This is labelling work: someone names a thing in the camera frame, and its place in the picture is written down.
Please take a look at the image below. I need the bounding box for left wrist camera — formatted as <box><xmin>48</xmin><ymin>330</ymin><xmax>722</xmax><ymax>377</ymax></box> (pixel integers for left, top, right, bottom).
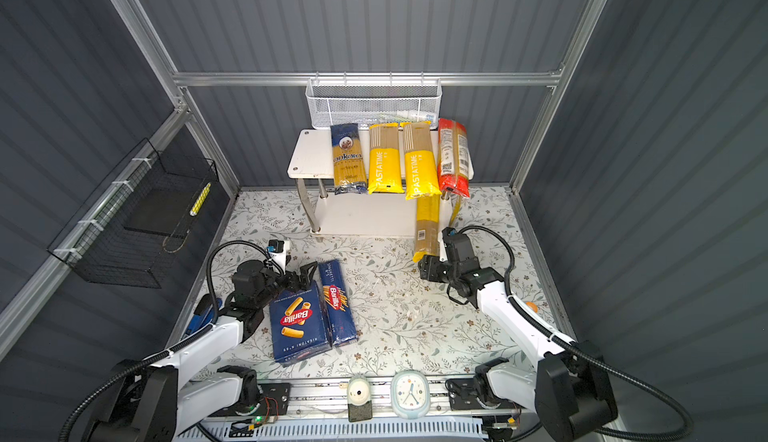
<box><xmin>267</xmin><ymin>239</ymin><xmax>291</xmax><ymax>269</ymax></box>

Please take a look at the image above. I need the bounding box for black wire basket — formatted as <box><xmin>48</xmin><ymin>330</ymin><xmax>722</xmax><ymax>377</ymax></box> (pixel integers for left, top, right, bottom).
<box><xmin>48</xmin><ymin>143</ymin><xmax>218</xmax><ymax>289</ymax></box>

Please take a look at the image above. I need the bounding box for red spaghetti bag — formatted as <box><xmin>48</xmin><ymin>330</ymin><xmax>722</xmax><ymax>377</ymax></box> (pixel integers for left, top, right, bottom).
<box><xmin>438</xmin><ymin>119</ymin><xmax>470</xmax><ymax>198</ymax></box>

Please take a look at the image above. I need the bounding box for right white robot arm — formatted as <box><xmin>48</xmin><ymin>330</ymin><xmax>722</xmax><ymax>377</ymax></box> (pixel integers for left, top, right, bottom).
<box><xmin>418</xmin><ymin>228</ymin><xmax>618</xmax><ymax>441</ymax></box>

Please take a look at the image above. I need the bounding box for blue stapler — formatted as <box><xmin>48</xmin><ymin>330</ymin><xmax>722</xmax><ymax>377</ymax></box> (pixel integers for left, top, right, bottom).
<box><xmin>182</xmin><ymin>294</ymin><xmax>223</xmax><ymax>341</ymax></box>

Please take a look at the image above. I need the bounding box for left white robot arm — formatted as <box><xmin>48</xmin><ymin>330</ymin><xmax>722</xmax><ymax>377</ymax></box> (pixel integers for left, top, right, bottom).
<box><xmin>83</xmin><ymin>260</ymin><xmax>317</xmax><ymax>441</ymax></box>

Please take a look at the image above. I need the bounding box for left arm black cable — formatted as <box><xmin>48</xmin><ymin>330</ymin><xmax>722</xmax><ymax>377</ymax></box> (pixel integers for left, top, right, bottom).
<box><xmin>56</xmin><ymin>240</ymin><xmax>271</xmax><ymax>442</ymax></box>

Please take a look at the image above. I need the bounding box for yellow spaghetti bag back side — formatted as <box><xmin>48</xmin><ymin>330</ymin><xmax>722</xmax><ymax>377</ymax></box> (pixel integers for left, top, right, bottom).
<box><xmin>412</xmin><ymin>195</ymin><xmax>441</xmax><ymax>263</ymax></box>

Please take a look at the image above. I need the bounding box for round white timer device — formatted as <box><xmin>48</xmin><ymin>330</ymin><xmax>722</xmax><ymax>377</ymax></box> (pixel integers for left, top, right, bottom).
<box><xmin>347</xmin><ymin>375</ymin><xmax>373</xmax><ymax>423</ymax></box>

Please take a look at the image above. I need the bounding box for white two-tier shelf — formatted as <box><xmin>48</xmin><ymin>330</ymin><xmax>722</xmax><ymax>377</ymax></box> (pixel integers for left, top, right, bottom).
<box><xmin>287</xmin><ymin>130</ymin><xmax>455</xmax><ymax>240</ymax></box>

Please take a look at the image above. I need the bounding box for blue yellow spaghetti bag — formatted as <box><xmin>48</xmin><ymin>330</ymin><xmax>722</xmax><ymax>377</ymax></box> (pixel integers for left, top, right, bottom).
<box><xmin>331</xmin><ymin>124</ymin><xmax>367</xmax><ymax>195</ymax></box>

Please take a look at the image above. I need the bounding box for large blue Barilla pasta box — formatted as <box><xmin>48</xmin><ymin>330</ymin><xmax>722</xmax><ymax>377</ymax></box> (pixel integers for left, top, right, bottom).
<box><xmin>269</xmin><ymin>282</ymin><xmax>331</xmax><ymax>366</ymax></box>

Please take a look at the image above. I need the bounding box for white analog clock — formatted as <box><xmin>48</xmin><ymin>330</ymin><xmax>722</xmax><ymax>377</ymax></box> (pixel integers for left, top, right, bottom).
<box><xmin>390</xmin><ymin>370</ymin><xmax>431</xmax><ymax>420</ymax></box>

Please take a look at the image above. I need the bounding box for narrow blue Barilla spaghetti box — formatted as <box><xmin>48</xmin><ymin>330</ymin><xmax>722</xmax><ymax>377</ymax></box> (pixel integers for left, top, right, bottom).
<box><xmin>318</xmin><ymin>260</ymin><xmax>358</xmax><ymax>347</ymax></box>

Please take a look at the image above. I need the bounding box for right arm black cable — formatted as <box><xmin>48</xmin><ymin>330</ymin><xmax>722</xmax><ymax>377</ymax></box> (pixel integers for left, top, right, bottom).
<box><xmin>457</xmin><ymin>224</ymin><xmax>694</xmax><ymax>442</ymax></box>

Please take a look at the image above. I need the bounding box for yellow green marker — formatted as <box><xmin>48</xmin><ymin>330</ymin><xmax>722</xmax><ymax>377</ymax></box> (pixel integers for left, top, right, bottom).
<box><xmin>189</xmin><ymin>183</ymin><xmax>211</xmax><ymax>217</ymax></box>

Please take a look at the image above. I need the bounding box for white tube in basket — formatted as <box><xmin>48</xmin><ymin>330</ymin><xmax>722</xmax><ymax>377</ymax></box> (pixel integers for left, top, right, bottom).
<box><xmin>395</xmin><ymin>110</ymin><xmax>438</xmax><ymax>124</ymax></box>

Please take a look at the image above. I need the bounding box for yellow Pastatime spaghetti bag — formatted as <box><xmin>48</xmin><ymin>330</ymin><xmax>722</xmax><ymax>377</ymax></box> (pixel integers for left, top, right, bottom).
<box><xmin>403</xmin><ymin>122</ymin><xmax>441</xmax><ymax>200</ymax></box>
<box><xmin>368</xmin><ymin>123</ymin><xmax>404</xmax><ymax>194</ymax></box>

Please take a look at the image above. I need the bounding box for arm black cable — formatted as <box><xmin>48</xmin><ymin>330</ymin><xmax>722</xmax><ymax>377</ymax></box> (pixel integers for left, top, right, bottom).
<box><xmin>457</xmin><ymin>224</ymin><xmax>694</xmax><ymax>442</ymax></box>
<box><xmin>56</xmin><ymin>240</ymin><xmax>271</xmax><ymax>442</ymax></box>

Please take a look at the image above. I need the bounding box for white wire mesh basket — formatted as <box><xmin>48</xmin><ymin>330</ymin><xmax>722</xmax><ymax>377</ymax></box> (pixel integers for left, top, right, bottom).
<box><xmin>305</xmin><ymin>80</ymin><xmax>443</xmax><ymax>130</ymax></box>

